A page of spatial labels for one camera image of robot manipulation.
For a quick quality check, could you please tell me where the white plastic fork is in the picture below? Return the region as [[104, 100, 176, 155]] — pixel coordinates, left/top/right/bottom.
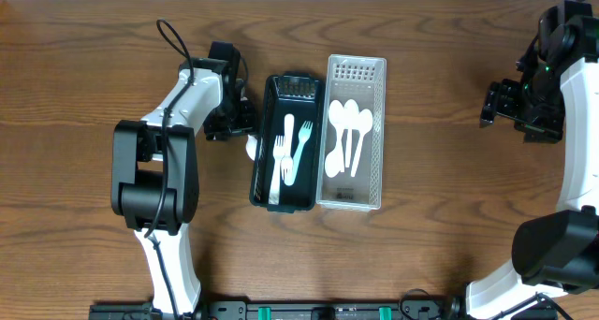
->
[[284, 121, 313, 186], [281, 113, 295, 186], [269, 135, 285, 205]]

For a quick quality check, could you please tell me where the black plastic basket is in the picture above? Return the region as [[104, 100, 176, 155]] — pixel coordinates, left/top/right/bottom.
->
[[249, 72, 325, 213]]

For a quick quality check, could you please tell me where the white plastic fork top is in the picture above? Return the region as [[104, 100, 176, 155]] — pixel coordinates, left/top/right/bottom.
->
[[284, 121, 313, 186]]

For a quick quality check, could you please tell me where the white plastic spoon crossing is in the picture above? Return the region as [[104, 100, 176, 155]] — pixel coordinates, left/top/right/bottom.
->
[[343, 99, 359, 168]]

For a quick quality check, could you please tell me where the clear plastic basket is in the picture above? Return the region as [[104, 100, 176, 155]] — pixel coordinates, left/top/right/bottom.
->
[[316, 54, 387, 211]]

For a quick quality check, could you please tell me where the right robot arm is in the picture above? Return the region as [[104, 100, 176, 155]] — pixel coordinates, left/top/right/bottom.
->
[[443, 0, 598, 319]]

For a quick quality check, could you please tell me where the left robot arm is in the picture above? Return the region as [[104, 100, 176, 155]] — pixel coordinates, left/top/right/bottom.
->
[[110, 41, 257, 319]]

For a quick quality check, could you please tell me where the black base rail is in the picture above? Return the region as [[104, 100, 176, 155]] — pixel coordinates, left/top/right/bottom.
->
[[88, 287, 562, 320]]

